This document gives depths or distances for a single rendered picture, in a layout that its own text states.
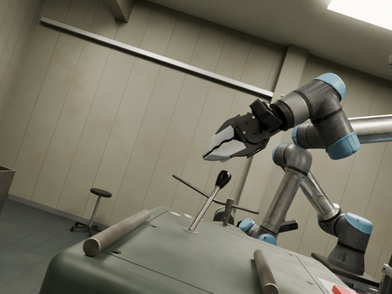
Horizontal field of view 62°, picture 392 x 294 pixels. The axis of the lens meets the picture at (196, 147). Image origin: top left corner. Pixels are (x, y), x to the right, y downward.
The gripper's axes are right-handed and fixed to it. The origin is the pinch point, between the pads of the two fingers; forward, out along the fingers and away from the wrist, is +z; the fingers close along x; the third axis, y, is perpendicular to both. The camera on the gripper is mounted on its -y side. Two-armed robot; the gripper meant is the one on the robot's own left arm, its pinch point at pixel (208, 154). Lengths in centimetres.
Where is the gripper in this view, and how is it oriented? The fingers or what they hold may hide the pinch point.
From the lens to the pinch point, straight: 69.7
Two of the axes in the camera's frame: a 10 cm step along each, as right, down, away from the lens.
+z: -8.6, 4.8, -1.6
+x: -5.1, -8.0, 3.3
